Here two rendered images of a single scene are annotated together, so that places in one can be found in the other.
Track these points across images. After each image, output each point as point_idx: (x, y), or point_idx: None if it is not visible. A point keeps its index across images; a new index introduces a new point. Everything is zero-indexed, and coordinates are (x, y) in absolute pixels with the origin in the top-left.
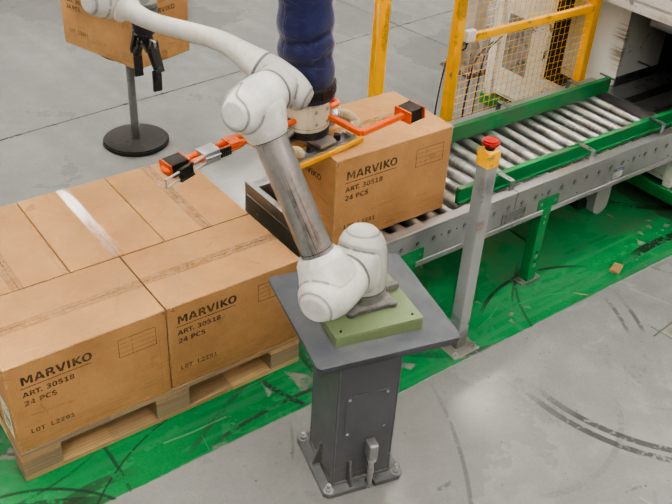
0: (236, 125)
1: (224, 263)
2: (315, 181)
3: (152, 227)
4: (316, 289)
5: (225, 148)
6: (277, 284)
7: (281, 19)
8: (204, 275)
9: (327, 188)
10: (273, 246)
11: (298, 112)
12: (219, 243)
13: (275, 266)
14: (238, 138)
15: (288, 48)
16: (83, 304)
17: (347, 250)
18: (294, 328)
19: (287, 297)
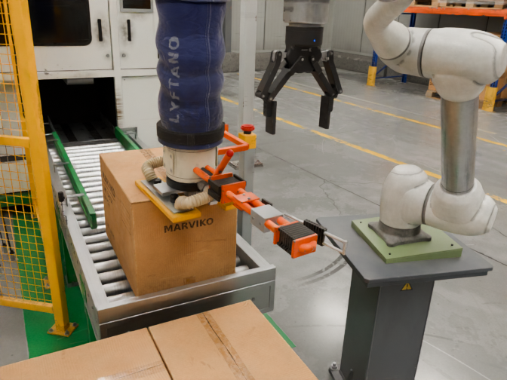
0: (504, 68)
1: (250, 353)
2: (204, 230)
3: None
4: (493, 200)
5: (268, 201)
6: (377, 275)
7: (203, 47)
8: (274, 372)
9: (224, 224)
10: (222, 314)
11: (210, 154)
12: (206, 355)
13: (261, 317)
14: (245, 193)
15: (212, 80)
16: None
17: (427, 183)
18: (441, 274)
19: (397, 272)
